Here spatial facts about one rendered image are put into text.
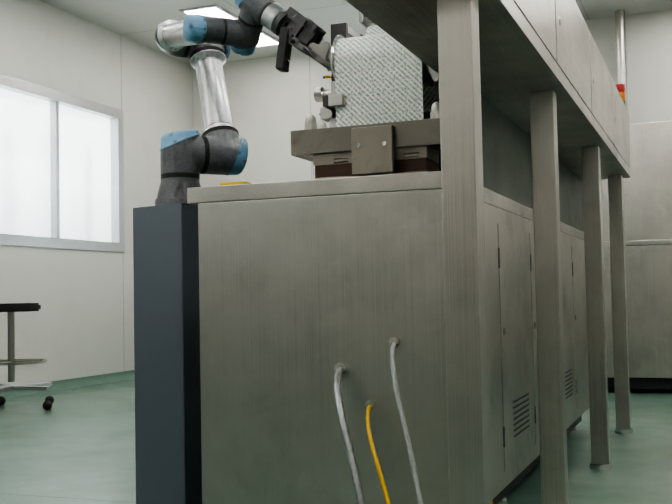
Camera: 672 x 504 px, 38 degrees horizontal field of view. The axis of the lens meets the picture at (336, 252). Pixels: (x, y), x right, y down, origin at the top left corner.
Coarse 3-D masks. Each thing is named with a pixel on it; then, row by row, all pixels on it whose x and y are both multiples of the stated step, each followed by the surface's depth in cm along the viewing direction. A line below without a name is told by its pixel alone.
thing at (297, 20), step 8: (288, 8) 268; (280, 16) 267; (288, 16) 267; (296, 16) 267; (280, 24) 268; (288, 24) 270; (296, 24) 267; (304, 24) 265; (312, 24) 264; (296, 32) 265; (304, 32) 265; (312, 32) 263; (320, 32) 266; (288, 40) 266; (296, 40) 264; (304, 40) 265; (312, 40) 267; (320, 40) 269
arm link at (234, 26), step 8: (232, 24) 274; (240, 24) 275; (248, 24) 273; (232, 32) 274; (240, 32) 275; (248, 32) 275; (256, 32) 276; (232, 40) 275; (240, 40) 276; (248, 40) 277; (256, 40) 278; (232, 48) 280; (240, 48) 278; (248, 48) 278
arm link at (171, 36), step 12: (168, 24) 297; (180, 24) 284; (192, 24) 269; (204, 24) 270; (216, 24) 272; (156, 36) 301; (168, 36) 293; (180, 36) 283; (192, 36) 270; (204, 36) 271; (216, 36) 272; (168, 48) 301; (180, 48) 303
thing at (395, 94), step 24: (360, 72) 252; (384, 72) 250; (408, 72) 248; (360, 96) 252; (384, 96) 250; (408, 96) 247; (336, 120) 254; (360, 120) 252; (384, 120) 250; (408, 120) 247
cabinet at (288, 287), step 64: (384, 192) 222; (256, 256) 233; (320, 256) 227; (384, 256) 221; (512, 256) 282; (576, 256) 416; (256, 320) 232; (320, 320) 226; (384, 320) 221; (512, 320) 279; (576, 320) 408; (256, 384) 232; (320, 384) 226; (384, 384) 220; (512, 384) 276; (576, 384) 399; (256, 448) 231; (320, 448) 225; (384, 448) 219; (512, 448) 272
